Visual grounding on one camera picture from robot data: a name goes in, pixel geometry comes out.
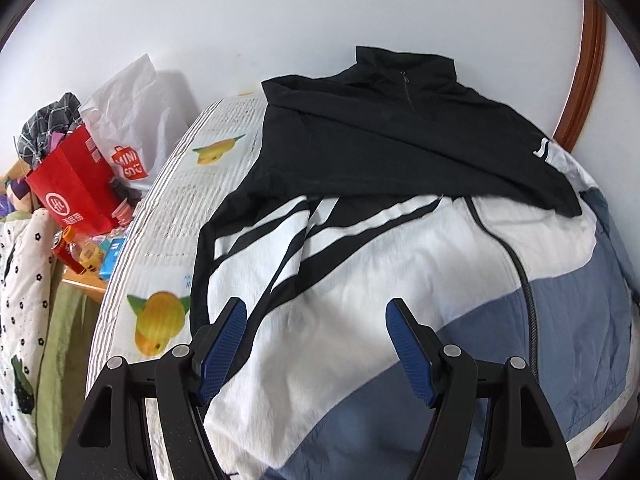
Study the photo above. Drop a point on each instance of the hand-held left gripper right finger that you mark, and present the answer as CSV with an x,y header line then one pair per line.
x,y
407,345

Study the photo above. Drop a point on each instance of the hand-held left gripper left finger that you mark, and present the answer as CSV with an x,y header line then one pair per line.
x,y
222,345

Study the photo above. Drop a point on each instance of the white blue black jacket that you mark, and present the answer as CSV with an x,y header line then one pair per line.
x,y
380,270

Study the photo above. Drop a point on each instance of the black zip jacket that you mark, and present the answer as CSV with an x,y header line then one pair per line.
x,y
380,135

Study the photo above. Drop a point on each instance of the blue packet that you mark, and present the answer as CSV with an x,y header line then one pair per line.
x,y
110,260

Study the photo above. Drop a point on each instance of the fruit print bed sheet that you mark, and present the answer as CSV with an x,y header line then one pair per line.
x,y
165,210

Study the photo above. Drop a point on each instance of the wooden bedside table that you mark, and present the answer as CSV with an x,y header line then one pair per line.
x,y
82,281

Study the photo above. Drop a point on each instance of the green cloth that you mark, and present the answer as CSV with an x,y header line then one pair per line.
x,y
65,360

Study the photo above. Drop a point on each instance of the yellow label bottle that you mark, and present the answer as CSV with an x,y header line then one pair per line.
x,y
89,256

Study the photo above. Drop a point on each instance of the red drink bottle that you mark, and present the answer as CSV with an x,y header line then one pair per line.
x,y
64,242

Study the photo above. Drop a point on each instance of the floral white quilt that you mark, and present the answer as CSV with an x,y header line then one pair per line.
x,y
25,285

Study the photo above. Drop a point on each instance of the red paper bag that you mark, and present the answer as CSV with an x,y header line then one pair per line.
x,y
75,180

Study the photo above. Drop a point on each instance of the white plastic bag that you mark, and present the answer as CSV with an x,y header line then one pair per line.
x,y
135,110

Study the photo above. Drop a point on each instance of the dark plaid cloth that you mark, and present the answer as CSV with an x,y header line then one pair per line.
x,y
50,115

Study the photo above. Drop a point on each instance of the brown wooden frame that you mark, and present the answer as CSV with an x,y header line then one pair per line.
x,y
585,70

